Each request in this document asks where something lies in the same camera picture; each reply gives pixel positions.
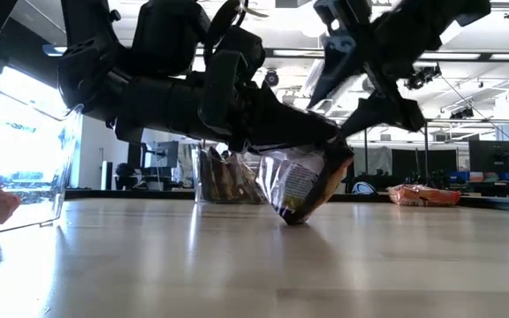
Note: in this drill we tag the white blue round object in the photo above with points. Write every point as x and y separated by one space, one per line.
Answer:
362 188

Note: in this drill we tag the round black ceiling camera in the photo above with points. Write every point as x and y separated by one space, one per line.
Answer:
272 78

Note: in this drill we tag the black monitor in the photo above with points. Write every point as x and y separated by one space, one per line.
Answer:
495 156
164 154

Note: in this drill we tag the black office chair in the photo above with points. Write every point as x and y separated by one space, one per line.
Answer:
124 171

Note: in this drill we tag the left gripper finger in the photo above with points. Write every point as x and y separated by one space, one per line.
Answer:
281 123

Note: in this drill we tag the orange fire noodle pack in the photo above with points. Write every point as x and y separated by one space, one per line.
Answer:
422 195

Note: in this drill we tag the grey curtain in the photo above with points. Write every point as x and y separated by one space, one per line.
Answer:
374 163

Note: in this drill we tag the black Maruchan noodle pack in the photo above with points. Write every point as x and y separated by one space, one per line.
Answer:
214 176
298 185
248 185

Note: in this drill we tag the blue storage bins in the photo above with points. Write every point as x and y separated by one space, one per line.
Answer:
458 176

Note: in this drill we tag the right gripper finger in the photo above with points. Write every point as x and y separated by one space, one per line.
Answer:
391 110
343 44

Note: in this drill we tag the black metal gantry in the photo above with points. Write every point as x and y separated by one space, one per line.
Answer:
426 150

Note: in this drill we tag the clear plastic bin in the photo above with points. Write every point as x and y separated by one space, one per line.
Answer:
66 154
232 201

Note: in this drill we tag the long ceiling light bar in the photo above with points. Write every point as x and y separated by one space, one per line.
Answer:
458 56

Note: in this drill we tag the black ceiling spotlights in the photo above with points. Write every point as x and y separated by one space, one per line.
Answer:
462 113
420 78

